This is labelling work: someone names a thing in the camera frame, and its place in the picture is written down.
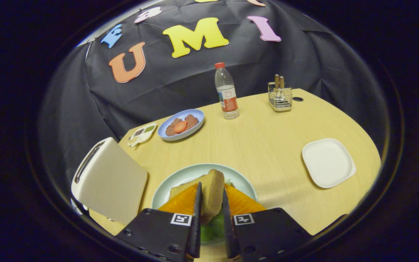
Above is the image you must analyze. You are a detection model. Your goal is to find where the white square plate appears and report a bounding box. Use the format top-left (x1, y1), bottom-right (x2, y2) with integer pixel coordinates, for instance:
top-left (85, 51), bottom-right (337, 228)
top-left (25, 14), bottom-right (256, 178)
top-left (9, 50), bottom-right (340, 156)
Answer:
top-left (302, 138), bottom-right (356, 189)

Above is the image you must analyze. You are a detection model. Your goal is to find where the light green round plate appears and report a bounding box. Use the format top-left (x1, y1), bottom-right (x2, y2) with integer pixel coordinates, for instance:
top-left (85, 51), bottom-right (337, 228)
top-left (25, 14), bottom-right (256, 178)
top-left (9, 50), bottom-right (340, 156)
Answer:
top-left (151, 163), bottom-right (258, 246)

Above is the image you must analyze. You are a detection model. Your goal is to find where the green lettuce leaf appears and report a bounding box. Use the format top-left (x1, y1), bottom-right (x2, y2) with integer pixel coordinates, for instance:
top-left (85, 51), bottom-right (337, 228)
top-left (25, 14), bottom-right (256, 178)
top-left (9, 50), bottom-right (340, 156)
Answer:
top-left (199, 178), bottom-right (234, 244)

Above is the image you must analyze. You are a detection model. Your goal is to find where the blue round plate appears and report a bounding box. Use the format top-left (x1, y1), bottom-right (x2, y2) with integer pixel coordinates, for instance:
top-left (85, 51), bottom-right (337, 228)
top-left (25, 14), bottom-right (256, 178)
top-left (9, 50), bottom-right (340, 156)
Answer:
top-left (157, 109), bottom-right (205, 141)

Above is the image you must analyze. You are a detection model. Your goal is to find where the clear water bottle red cap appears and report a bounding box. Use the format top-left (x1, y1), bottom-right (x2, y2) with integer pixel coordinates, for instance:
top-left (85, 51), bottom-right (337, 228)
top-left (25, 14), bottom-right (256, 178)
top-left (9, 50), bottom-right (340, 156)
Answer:
top-left (215, 62), bottom-right (240, 120)

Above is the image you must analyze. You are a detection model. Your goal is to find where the white toaster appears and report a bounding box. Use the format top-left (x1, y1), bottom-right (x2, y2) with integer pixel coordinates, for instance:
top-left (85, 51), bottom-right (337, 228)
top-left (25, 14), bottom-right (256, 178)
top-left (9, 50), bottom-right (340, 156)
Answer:
top-left (71, 137), bottom-right (148, 225)

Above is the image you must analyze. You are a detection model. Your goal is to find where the brown bread slice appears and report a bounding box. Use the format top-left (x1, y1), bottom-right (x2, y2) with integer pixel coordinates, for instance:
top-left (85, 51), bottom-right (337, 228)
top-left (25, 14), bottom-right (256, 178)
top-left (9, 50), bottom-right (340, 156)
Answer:
top-left (169, 169), bottom-right (225, 225)

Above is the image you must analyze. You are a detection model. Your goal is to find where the black backdrop cloth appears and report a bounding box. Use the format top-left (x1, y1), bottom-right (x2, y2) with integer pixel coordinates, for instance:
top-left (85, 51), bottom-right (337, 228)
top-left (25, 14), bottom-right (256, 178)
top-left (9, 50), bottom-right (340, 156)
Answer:
top-left (38, 0), bottom-right (390, 175)

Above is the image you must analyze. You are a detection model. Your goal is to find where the metal wire utensil holder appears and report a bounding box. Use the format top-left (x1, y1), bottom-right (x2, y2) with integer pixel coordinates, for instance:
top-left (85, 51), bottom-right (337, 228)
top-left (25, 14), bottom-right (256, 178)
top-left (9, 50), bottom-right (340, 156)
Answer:
top-left (267, 82), bottom-right (293, 112)

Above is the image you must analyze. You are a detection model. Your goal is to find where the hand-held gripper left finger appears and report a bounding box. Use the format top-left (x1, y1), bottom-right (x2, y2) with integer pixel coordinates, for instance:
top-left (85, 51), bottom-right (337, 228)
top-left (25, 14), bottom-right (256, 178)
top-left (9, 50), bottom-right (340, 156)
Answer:
top-left (116, 182), bottom-right (203, 262)

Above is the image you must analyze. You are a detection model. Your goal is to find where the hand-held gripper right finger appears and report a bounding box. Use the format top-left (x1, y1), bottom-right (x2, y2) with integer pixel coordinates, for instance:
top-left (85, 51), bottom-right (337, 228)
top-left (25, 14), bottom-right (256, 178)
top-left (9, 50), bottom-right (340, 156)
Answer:
top-left (222, 184), bottom-right (312, 262)

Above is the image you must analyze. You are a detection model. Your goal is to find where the white seasoning tray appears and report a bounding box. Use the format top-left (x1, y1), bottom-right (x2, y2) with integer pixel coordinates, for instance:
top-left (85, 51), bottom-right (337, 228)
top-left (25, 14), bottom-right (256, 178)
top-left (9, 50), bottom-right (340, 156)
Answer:
top-left (127, 123), bottom-right (157, 147)

